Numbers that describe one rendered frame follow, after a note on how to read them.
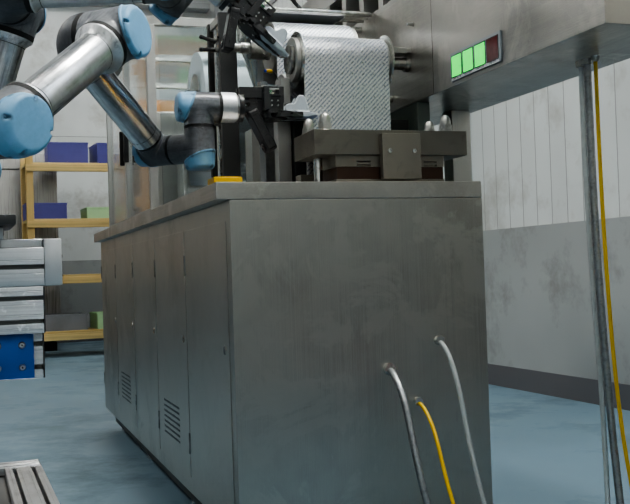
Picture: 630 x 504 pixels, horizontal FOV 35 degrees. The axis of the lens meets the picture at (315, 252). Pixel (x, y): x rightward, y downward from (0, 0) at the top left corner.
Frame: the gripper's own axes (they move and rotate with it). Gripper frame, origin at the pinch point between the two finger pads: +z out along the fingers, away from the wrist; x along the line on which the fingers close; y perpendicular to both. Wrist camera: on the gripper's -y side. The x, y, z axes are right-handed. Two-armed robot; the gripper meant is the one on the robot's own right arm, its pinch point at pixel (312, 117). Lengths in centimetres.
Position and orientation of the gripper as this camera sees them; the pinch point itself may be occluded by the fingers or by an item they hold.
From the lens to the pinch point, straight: 259.1
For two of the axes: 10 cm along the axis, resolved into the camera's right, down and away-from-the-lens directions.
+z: 9.5, -0.2, 3.2
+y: -0.3, -10.0, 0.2
